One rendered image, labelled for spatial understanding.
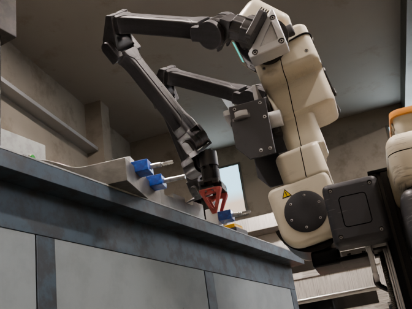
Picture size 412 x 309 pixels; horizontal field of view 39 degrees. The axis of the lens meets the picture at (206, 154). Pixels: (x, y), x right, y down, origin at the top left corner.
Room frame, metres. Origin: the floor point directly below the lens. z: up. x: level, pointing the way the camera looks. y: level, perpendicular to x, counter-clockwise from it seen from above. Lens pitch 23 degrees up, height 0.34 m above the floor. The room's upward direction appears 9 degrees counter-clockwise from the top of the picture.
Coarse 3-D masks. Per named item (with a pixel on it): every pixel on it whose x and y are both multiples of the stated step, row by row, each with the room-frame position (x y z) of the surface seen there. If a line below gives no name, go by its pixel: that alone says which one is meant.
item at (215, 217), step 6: (228, 210) 1.62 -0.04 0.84; (246, 210) 1.63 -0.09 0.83; (210, 216) 1.63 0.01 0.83; (216, 216) 1.63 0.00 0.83; (222, 216) 1.63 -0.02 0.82; (228, 216) 1.62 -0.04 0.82; (234, 216) 1.64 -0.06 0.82; (216, 222) 1.63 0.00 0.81; (222, 222) 1.65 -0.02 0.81; (228, 222) 1.66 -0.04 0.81
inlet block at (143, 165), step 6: (132, 162) 1.23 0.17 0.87; (138, 162) 1.22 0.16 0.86; (144, 162) 1.22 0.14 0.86; (150, 162) 1.24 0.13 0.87; (156, 162) 1.24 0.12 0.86; (162, 162) 1.23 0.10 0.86; (168, 162) 1.23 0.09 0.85; (138, 168) 1.22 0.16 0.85; (144, 168) 1.22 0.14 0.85; (150, 168) 1.24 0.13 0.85; (138, 174) 1.24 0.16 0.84; (144, 174) 1.25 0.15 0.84; (150, 174) 1.25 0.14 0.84
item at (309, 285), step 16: (240, 224) 6.79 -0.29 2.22; (256, 224) 6.74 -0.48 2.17; (272, 224) 6.69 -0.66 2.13; (272, 240) 6.95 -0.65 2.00; (304, 272) 6.84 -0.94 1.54; (336, 272) 6.77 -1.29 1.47; (352, 272) 6.72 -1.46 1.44; (368, 272) 6.67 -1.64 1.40; (304, 288) 6.88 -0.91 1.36; (320, 288) 6.83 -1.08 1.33; (336, 288) 6.78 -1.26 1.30; (352, 288) 6.73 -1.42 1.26; (368, 288) 6.61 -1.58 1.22; (304, 304) 6.85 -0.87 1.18; (320, 304) 6.80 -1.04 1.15; (336, 304) 6.75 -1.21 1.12; (352, 304) 6.71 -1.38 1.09; (368, 304) 6.66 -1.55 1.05; (384, 304) 6.62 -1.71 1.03
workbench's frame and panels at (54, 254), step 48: (0, 192) 0.97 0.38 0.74; (48, 192) 1.07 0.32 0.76; (96, 192) 1.14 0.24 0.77; (0, 240) 0.97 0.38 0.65; (48, 240) 1.08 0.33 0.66; (96, 240) 1.20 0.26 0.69; (144, 240) 1.36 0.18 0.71; (192, 240) 1.57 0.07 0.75; (240, 240) 1.74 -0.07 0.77; (0, 288) 0.97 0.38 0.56; (48, 288) 1.07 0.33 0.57; (96, 288) 1.20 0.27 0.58; (144, 288) 1.35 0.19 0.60; (192, 288) 1.55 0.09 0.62; (240, 288) 1.81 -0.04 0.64; (288, 288) 2.16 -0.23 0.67
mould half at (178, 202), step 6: (162, 192) 1.50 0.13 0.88; (162, 198) 1.50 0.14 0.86; (168, 198) 1.52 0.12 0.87; (174, 198) 1.55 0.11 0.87; (180, 198) 1.58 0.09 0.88; (168, 204) 1.52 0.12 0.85; (174, 204) 1.55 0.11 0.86; (180, 204) 1.58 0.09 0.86; (186, 204) 1.61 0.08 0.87; (198, 204) 1.67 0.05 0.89; (180, 210) 1.57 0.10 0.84; (186, 210) 1.60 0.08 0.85; (192, 210) 1.63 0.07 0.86; (198, 210) 1.67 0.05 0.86; (198, 216) 1.66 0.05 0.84
